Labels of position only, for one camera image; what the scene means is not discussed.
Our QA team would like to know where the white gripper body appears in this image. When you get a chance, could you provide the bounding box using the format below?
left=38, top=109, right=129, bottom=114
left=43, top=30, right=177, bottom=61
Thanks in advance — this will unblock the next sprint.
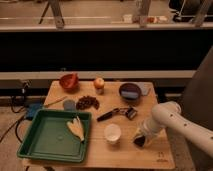
left=137, top=118, right=162, bottom=140

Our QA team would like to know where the black handled eraser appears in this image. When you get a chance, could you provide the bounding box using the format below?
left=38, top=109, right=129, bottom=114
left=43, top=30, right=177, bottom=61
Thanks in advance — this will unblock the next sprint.
left=133, top=135, right=146, bottom=147

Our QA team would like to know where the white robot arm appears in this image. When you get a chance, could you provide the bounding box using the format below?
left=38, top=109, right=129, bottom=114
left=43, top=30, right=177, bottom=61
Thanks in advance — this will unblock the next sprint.
left=134, top=101, right=213, bottom=158

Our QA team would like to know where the grey cloth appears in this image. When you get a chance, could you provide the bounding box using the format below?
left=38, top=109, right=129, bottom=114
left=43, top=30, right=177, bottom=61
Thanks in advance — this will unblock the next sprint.
left=138, top=82, right=151, bottom=96

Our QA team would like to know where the blue sponge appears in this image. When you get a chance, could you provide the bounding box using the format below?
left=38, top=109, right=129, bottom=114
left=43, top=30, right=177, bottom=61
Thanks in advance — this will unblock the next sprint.
left=121, top=91, right=138, bottom=99

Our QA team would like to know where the dark bowl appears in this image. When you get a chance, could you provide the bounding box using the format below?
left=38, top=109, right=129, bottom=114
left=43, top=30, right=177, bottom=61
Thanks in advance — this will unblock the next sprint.
left=119, top=83, right=142, bottom=101

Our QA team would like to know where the white paper cup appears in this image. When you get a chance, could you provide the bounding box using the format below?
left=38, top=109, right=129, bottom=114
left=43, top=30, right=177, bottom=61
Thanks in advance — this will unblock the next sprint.
left=104, top=124, right=121, bottom=145

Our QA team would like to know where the apple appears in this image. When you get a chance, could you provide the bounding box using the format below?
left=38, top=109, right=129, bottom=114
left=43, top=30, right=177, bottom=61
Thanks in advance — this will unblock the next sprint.
left=93, top=78, right=105, bottom=89

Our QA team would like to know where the bunch of dark grapes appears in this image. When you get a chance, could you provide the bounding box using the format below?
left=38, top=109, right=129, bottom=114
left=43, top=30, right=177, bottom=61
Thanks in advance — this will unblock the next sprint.
left=76, top=96, right=100, bottom=110

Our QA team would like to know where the grey round lid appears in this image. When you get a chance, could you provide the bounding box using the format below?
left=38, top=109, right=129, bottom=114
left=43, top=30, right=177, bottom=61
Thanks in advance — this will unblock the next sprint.
left=63, top=100, right=76, bottom=111

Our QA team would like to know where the red bowl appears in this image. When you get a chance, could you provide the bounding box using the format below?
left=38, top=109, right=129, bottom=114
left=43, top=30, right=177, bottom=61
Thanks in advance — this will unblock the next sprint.
left=59, top=73, right=78, bottom=90

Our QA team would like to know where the wooden stick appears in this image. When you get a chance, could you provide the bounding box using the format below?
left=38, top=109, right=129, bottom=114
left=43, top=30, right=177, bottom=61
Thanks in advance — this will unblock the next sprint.
left=44, top=96, right=67, bottom=108

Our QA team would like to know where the green plastic tray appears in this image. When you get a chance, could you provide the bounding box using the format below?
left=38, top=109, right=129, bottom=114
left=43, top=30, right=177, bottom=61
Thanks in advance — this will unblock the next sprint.
left=17, top=109, right=91, bottom=163

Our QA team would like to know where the blue box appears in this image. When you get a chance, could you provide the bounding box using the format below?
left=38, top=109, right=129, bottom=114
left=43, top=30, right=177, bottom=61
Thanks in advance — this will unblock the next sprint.
left=25, top=103, right=43, bottom=120

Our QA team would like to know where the black cable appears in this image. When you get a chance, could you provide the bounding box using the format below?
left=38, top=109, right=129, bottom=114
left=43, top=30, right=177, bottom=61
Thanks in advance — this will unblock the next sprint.
left=0, top=81, right=32, bottom=144

